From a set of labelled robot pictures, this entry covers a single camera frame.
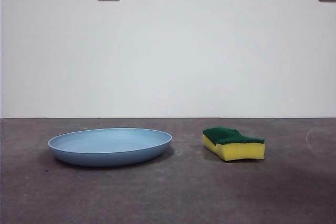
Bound yellow sponge with green scourer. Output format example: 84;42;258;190
202;127;266;162

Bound light blue round plate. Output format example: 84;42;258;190
47;127;173;168

